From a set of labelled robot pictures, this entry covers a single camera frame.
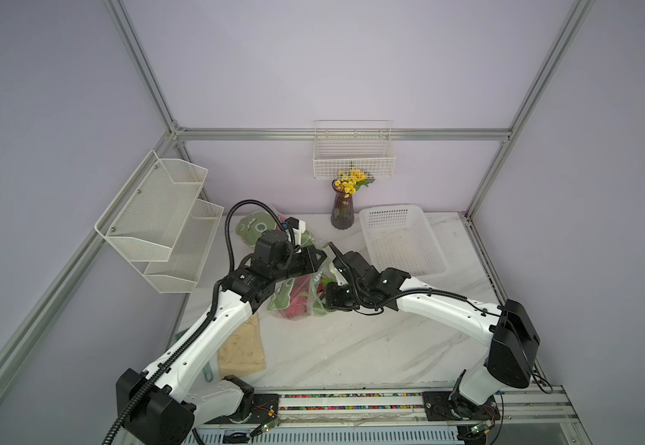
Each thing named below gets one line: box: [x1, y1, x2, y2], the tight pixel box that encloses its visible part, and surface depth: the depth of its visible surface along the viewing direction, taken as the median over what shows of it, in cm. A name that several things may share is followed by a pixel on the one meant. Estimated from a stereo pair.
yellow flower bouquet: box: [334, 162, 376, 199], surface depth 100 cm
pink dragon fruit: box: [278, 275, 326, 320], surface depth 81 cm
